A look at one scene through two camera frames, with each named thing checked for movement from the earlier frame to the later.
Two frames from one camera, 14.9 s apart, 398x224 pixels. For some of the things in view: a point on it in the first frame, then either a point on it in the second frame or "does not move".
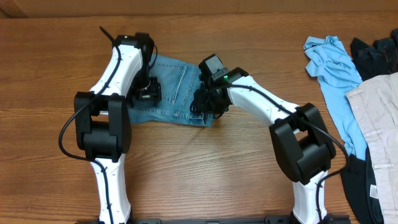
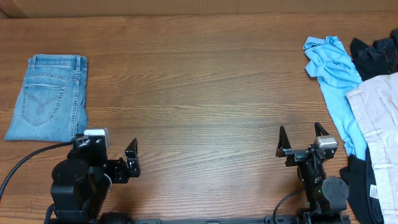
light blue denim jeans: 180,81 → 52,104
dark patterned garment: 379,60 does not move
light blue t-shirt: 337,74 does not move
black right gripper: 201,107 → 296,155
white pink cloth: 377,103 does not move
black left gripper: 153,93 → 117,165
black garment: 361,189 does not move
